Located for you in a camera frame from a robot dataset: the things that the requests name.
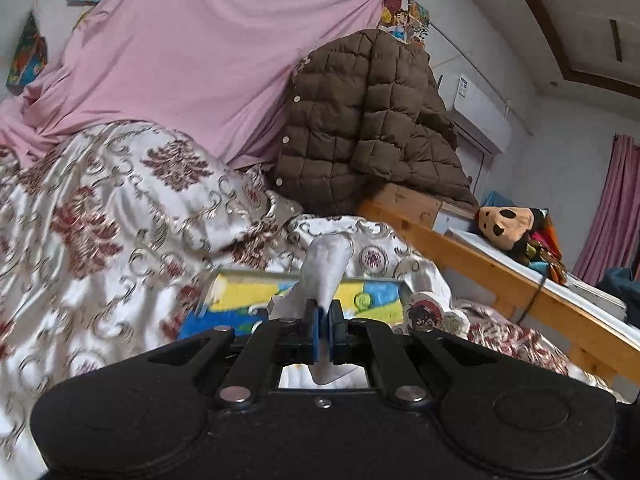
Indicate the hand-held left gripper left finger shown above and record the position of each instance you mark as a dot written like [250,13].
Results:
[313,332]

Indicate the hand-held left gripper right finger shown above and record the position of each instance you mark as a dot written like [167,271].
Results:
[334,332]

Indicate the grey sock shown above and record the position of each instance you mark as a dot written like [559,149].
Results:
[325,270]

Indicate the metal tray with cartoon picture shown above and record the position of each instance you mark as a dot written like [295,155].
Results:
[235,305]

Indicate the tan plush toy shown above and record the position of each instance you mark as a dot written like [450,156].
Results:
[502,225]

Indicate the light blue board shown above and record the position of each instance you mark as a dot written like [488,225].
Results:
[494,199]

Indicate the brown puffer jacket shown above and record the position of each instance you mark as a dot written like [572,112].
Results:
[360,125]

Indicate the floral satin blanket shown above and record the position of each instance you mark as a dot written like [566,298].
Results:
[125,220]

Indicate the white mattress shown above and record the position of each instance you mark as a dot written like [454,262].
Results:
[575,290]

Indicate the white air conditioner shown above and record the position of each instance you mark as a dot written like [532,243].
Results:
[480,115]

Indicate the pink bed sheet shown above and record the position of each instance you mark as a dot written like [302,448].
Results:
[200,70]

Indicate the dark blue cloth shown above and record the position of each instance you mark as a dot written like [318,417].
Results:
[625,287]

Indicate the pink curtain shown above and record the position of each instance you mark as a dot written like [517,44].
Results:
[610,210]

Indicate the wooden bed frame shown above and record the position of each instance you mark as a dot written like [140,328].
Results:
[490,265]

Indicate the cartoon figures wall poster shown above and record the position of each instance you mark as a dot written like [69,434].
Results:
[405,15]

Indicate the colourful wall pennant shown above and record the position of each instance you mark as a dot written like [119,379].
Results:
[27,52]

